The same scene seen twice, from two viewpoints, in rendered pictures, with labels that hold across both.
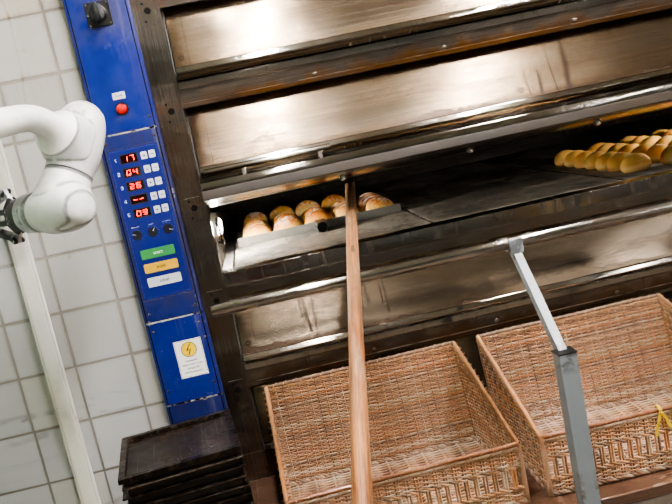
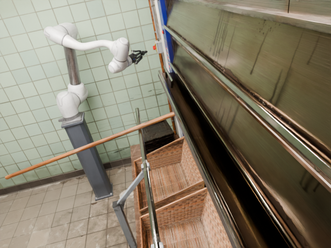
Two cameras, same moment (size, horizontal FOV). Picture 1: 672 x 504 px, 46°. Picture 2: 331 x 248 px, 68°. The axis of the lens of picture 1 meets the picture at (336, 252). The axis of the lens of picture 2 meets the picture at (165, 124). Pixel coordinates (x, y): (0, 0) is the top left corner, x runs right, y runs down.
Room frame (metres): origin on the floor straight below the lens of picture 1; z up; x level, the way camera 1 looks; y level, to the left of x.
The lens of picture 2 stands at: (2.01, -1.45, 2.00)
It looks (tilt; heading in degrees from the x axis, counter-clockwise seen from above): 30 degrees down; 91
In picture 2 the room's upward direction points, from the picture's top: 12 degrees counter-clockwise
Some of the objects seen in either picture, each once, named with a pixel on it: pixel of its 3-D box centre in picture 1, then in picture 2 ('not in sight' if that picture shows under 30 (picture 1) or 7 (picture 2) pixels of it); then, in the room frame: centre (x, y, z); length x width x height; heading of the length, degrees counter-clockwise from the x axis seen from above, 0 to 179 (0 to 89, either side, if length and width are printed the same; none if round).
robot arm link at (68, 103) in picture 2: not in sight; (67, 103); (1.10, 0.72, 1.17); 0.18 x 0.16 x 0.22; 72
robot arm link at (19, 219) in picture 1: (35, 212); (126, 61); (1.75, 0.62, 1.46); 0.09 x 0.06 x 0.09; 140
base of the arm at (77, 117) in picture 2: not in sight; (69, 116); (1.08, 0.70, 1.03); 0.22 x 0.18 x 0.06; 8
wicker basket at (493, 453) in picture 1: (385, 439); (166, 176); (1.91, -0.03, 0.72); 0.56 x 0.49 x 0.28; 96
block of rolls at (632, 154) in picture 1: (650, 147); not in sight; (2.71, -1.12, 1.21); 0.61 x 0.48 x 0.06; 5
